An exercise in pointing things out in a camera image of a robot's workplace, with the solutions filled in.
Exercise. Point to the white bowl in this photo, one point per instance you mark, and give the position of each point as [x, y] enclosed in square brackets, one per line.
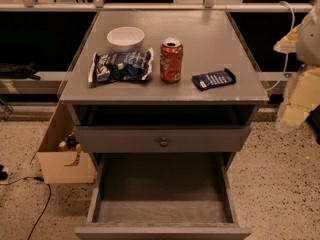
[125, 39]

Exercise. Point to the grey drawer cabinet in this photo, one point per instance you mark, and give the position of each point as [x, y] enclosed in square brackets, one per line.
[200, 96]

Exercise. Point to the blue chip bag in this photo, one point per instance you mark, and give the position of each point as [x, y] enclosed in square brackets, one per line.
[123, 66]

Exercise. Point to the red coke can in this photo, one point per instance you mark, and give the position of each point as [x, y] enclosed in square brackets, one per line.
[171, 55]

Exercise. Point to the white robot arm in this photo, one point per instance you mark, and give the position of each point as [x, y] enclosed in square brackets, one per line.
[308, 42]

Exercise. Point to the grey upper drawer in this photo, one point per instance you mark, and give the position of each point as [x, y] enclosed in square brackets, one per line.
[103, 139]

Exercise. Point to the dark blue snack bar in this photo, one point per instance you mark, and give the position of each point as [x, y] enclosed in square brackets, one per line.
[214, 79]

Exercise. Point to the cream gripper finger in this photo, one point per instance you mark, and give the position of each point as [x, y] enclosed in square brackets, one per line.
[287, 44]
[301, 97]

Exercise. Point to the cardboard box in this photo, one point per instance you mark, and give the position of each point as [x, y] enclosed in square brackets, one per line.
[53, 163]

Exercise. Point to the items inside cardboard box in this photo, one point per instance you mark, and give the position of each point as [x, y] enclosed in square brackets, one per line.
[70, 143]

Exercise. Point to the round drawer knob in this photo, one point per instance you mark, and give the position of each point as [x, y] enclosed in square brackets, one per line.
[163, 142]

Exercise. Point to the open grey lower drawer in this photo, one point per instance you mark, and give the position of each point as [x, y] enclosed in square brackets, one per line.
[162, 197]

